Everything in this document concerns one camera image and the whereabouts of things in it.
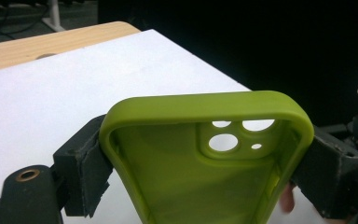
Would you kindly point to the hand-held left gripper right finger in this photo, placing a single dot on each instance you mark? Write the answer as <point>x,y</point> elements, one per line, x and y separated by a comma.
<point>329,174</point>

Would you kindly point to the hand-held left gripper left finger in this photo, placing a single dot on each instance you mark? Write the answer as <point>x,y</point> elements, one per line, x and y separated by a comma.
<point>80,168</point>

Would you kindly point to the green phone case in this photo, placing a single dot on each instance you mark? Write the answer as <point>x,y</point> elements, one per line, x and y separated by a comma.
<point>199,174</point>

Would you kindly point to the white table board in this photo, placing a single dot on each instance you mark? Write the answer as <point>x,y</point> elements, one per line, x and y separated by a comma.
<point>74,99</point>

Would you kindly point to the white metal desk frame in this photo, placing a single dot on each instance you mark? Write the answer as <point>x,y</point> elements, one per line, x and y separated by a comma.
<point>54,15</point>

